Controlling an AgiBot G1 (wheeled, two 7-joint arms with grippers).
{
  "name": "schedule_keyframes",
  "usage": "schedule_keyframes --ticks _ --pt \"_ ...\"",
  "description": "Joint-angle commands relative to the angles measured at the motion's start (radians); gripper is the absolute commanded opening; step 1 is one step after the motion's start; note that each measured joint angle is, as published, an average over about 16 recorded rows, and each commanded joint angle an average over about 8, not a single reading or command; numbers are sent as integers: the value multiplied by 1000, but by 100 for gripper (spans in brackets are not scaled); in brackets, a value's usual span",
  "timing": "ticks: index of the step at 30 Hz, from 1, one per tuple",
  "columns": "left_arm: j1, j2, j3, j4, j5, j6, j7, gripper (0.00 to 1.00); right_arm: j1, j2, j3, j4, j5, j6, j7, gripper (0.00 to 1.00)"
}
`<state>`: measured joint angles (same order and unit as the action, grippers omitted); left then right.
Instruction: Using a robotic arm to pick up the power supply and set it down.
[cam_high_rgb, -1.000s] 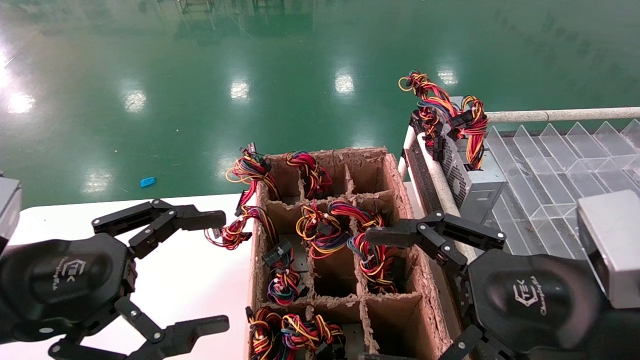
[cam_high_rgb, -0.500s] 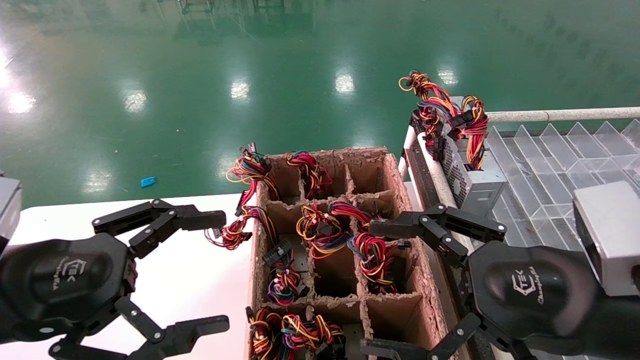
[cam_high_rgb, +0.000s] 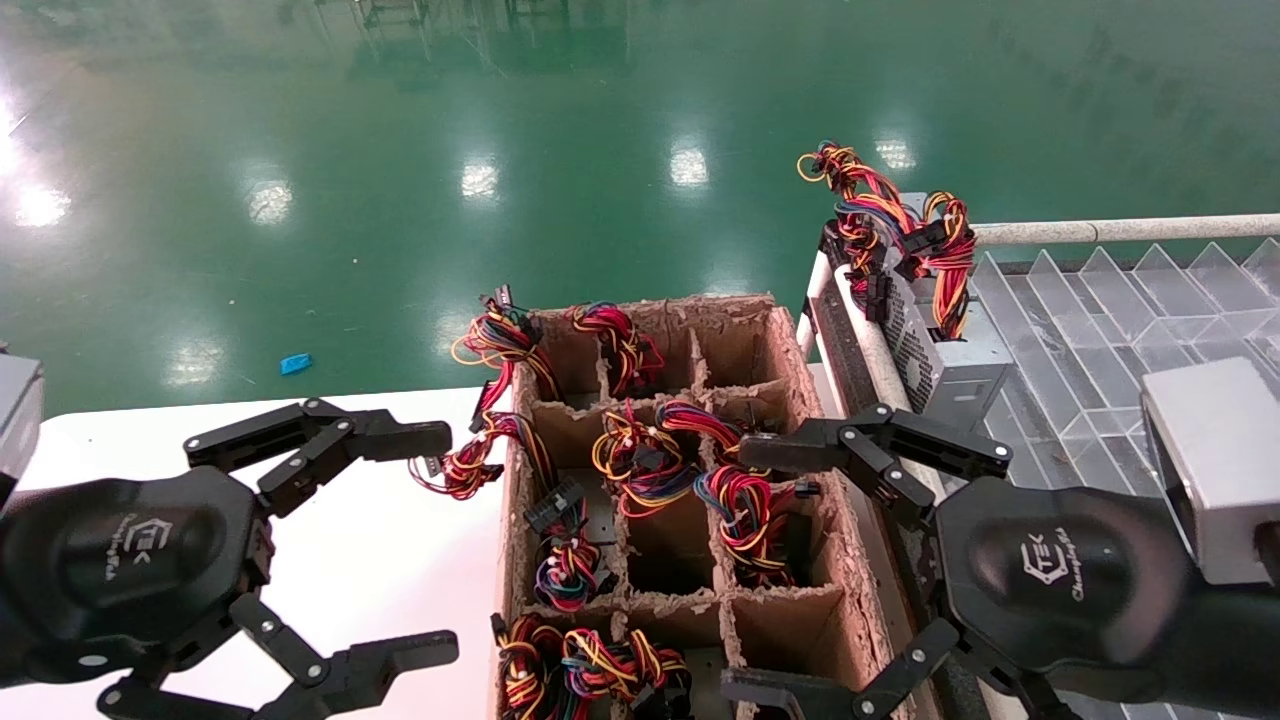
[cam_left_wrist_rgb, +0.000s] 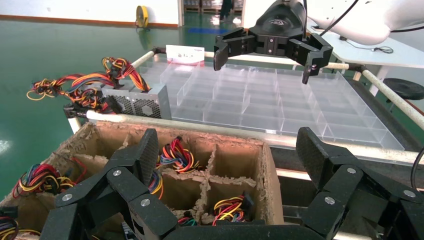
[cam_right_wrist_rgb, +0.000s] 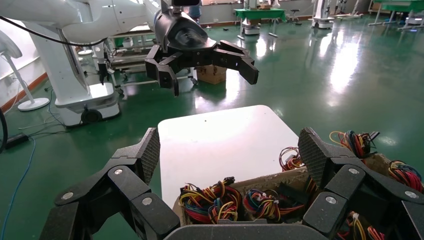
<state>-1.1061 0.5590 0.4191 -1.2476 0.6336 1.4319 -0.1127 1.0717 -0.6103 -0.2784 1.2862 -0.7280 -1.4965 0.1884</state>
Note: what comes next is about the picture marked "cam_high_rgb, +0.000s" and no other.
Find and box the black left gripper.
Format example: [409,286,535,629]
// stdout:
[0,465,276,691]

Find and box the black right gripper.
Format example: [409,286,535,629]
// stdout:
[720,403,1196,720]

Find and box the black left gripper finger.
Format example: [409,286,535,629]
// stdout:
[183,398,454,521]
[97,595,461,720]

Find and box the grey power supply with wires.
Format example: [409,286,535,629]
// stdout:
[885,192,1014,433]
[797,140,951,323]

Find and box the brown cardboard divider box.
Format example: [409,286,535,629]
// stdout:
[490,292,916,720]

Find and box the clear acrylic divider tray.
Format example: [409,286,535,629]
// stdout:
[960,240,1280,720]

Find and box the power supply wire bundle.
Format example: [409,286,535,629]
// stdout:
[562,628,693,720]
[655,400,773,476]
[590,403,701,519]
[408,410,558,501]
[568,303,668,399]
[450,285,561,433]
[525,477,619,613]
[697,465,824,588]
[490,613,568,720]

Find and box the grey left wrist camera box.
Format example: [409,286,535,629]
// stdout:
[0,355,46,506]

